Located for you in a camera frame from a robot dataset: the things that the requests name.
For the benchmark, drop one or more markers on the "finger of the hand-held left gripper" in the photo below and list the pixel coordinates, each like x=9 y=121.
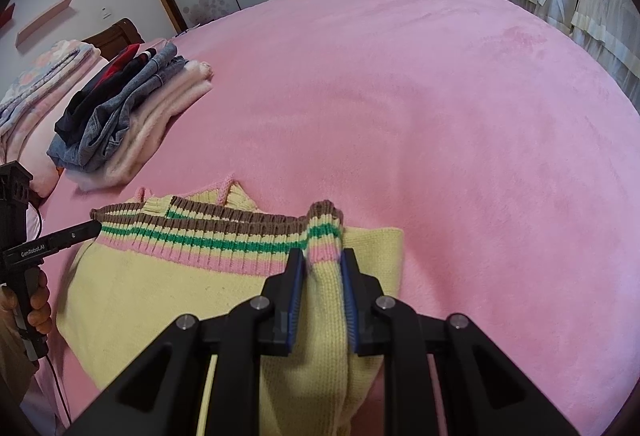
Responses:
x=75 y=232

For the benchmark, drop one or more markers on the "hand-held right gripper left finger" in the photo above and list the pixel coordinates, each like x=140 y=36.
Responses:
x=298 y=286

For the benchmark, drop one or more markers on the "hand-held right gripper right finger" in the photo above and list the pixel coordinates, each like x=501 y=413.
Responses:
x=348 y=301

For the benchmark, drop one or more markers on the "yellow knitted striped cardigan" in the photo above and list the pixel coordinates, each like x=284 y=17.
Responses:
x=150 y=296

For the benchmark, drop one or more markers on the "person's left hand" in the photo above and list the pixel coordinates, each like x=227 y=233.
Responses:
x=40 y=306

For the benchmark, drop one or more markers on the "pink folded quilt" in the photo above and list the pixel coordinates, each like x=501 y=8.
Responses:
x=30 y=151

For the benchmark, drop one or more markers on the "navy folded garment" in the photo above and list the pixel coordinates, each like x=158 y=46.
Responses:
x=80 y=114

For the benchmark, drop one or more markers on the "floral folded quilt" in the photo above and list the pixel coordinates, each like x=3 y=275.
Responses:
x=45 y=71

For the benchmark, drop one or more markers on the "red and black folded garment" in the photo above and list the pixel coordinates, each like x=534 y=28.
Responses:
x=120 y=66

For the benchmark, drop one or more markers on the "dark wooden headboard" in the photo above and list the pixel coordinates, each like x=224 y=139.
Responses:
x=117 y=36

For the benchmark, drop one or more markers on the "pink fleece bed blanket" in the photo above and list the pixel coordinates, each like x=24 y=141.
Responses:
x=450 y=116

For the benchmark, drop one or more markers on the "pink wall shelf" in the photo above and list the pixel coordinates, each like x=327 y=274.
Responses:
x=45 y=19

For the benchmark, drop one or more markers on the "red wall shelf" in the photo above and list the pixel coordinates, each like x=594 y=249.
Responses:
x=6 y=14

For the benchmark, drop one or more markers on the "white wall socket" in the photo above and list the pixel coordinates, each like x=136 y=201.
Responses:
x=106 y=13

